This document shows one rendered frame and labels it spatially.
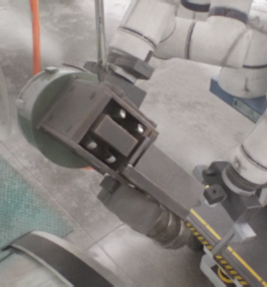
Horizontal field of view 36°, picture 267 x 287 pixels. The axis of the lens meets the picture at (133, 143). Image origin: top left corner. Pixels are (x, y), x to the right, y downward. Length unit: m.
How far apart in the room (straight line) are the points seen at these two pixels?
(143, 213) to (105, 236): 1.65
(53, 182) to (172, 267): 0.85
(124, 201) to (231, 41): 0.49
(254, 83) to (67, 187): 1.34
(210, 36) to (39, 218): 1.61
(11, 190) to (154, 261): 0.92
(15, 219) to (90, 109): 1.88
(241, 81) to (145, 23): 0.68
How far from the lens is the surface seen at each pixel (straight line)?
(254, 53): 1.39
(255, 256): 1.80
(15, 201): 2.40
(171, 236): 0.66
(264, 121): 0.81
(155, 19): 0.83
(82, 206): 2.31
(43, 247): 0.63
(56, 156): 0.62
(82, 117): 0.48
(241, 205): 0.86
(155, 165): 0.51
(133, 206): 0.54
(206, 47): 0.91
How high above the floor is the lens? 1.78
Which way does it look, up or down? 42 degrees down
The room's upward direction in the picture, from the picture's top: straight up
